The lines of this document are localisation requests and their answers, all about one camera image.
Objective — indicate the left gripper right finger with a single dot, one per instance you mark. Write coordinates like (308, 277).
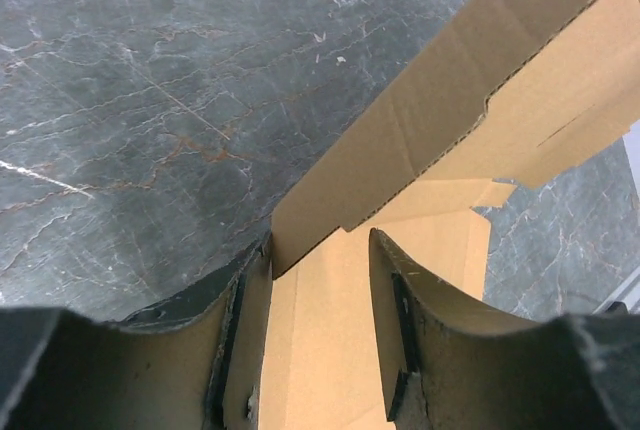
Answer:
(450, 361)

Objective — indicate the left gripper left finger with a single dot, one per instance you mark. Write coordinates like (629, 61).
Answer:
(190, 361)

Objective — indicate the brown cardboard box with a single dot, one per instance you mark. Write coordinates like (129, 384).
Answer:
(509, 92)

